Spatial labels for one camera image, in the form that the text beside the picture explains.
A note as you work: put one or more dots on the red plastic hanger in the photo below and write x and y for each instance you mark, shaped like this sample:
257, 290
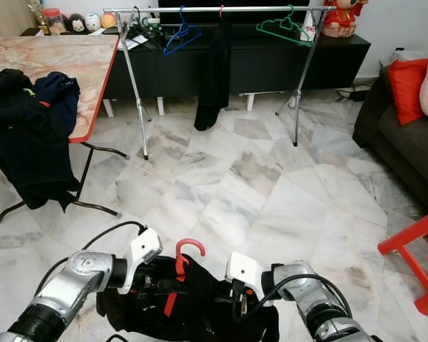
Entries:
221, 11
180, 263

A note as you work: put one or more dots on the black garment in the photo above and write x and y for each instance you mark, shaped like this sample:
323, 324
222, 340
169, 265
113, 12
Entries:
36, 160
212, 75
200, 313
3, 89

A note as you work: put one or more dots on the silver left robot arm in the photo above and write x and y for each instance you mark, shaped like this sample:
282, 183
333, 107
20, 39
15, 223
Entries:
82, 278

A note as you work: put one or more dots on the blue plastic hanger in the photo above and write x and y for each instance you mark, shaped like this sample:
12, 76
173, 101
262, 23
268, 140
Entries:
182, 30

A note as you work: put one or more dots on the green plastic hanger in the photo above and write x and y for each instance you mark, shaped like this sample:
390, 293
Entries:
288, 26

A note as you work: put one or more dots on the red plastic stool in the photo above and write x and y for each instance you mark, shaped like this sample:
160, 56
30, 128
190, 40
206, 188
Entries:
410, 231

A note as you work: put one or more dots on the white papers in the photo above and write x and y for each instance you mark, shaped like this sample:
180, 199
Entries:
135, 43

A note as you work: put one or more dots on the marble table red edge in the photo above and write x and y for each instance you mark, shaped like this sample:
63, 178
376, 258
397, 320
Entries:
60, 58

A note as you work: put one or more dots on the black TV cabinet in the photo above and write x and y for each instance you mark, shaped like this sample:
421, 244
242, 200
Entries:
328, 65

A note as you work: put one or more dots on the red cushion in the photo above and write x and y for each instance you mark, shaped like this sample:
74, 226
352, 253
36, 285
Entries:
408, 92

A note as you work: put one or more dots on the orange round plush toy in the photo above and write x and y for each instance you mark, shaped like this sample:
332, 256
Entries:
108, 22

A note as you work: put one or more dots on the white round plush toy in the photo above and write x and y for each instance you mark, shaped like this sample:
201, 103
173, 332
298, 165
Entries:
93, 23

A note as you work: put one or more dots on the black round plush toy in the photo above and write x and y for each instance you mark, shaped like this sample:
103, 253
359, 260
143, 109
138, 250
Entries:
76, 25

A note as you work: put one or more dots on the floral tissue box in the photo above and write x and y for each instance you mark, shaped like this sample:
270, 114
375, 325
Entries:
308, 33

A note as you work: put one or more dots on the red lidded glass jar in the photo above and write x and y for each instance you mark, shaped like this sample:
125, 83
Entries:
52, 23

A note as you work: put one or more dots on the silver clothes rack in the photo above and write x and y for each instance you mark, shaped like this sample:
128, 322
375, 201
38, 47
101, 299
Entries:
250, 8

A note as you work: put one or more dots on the red laughing Buddha statue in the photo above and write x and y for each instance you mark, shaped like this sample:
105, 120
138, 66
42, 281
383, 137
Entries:
342, 20

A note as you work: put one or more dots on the black flat television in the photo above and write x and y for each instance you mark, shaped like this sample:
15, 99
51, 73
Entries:
257, 3

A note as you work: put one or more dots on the wooden sideboard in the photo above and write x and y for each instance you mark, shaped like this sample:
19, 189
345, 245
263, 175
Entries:
3, 18

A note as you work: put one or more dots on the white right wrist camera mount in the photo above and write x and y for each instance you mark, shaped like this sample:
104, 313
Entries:
245, 269

